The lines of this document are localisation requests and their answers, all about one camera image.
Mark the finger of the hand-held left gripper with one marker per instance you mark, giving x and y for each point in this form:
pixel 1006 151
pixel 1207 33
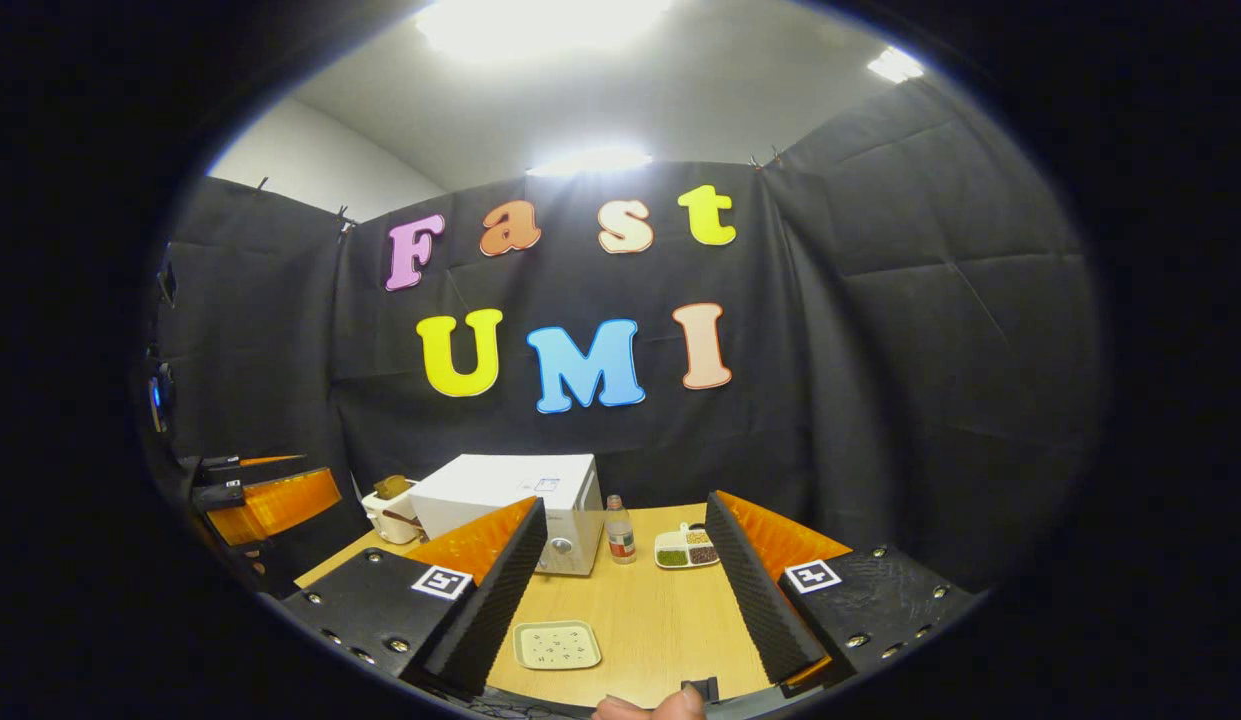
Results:
pixel 275 505
pixel 225 470

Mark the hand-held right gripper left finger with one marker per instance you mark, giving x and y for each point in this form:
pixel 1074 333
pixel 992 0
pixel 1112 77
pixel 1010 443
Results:
pixel 500 600

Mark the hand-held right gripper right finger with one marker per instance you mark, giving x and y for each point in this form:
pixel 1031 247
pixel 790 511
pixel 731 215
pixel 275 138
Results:
pixel 750 590

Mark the white microwave oven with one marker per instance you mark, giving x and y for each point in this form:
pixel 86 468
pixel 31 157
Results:
pixel 500 485

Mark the pale green speckled plate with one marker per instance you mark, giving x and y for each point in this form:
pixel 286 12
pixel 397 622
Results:
pixel 557 645

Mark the white divided dish of beans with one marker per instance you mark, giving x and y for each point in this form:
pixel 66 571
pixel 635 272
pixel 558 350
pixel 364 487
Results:
pixel 685 548

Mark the dark device with blue light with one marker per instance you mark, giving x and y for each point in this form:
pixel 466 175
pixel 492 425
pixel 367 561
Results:
pixel 160 395

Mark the white toaster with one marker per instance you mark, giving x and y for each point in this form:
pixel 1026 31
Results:
pixel 390 525

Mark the brown bread slice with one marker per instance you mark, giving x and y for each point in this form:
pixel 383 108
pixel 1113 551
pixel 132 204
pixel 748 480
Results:
pixel 392 487

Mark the glass bottle with red label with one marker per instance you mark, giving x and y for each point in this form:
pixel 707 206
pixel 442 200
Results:
pixel 620 535

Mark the ceiling light panel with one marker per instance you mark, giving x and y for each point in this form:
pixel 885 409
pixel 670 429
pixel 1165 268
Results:
pixel 540 25
pixel 895 65
pixel 590 160

